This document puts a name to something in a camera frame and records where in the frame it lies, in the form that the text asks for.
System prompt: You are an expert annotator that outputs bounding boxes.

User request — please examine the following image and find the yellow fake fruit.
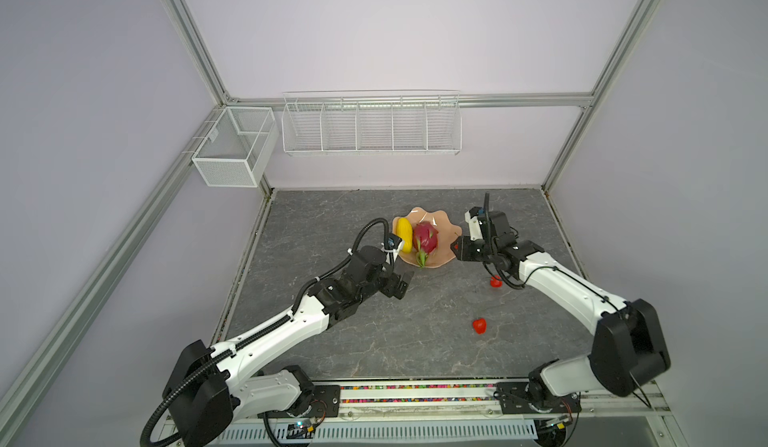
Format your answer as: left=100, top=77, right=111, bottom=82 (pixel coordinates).
left=395, top=217, right=413, bottom=254

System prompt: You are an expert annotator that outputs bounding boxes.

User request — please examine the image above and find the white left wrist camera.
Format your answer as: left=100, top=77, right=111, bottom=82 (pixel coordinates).
left=383, top=233, right=404, bottom=266

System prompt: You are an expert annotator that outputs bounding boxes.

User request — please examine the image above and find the black corrugated cable conduit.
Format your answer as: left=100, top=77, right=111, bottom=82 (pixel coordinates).
left=139, top=356, right=229, bottom=447

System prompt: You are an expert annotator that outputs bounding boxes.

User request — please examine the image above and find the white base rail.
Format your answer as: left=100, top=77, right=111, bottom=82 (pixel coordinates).
left=214, top=378, right=688, bottom=446

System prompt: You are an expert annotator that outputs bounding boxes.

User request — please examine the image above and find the peach wavy fruit bowl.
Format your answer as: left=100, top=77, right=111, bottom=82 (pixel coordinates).
left=393, top=207, right=462, bottom=268

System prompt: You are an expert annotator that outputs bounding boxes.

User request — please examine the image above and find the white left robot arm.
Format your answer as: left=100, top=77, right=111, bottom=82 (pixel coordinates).
left=139, top=246, right=413, bottom=446

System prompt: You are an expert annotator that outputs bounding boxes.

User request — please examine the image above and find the small white mesh basket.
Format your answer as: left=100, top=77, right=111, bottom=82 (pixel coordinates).
left=192, top=107, right=279, bottom=188

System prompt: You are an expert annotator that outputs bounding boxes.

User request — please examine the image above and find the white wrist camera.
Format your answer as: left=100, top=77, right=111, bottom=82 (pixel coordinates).
left=464, top=207, right=485, bottom=241
left=383, top=233, right=404, bottom=266

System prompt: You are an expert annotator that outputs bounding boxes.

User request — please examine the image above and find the aluminium frame corner post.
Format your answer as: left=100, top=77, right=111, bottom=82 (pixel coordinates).
left=542, top=0, right=663, bottom=196

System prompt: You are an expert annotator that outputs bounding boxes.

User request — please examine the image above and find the pink fake dragon fruit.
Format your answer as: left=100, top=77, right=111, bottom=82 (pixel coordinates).
left=413, top=222, right=439, bottom=268

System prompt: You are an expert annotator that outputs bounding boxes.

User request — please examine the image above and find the long white wire basket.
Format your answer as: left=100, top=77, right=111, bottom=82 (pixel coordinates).
left=281, top=90, right=463, bottom=156

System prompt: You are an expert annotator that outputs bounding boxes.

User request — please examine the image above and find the aluminium frame left post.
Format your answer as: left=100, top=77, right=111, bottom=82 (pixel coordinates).
left=160, top=0, right=232, bottom=106

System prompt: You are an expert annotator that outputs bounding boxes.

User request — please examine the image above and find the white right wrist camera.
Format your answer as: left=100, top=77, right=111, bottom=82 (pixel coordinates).
left=464, top=207, right=485, bottom=241

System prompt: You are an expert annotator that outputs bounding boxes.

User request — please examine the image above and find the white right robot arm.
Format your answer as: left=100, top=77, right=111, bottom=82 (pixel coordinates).
left=451, top=207, right=671, bottom=412

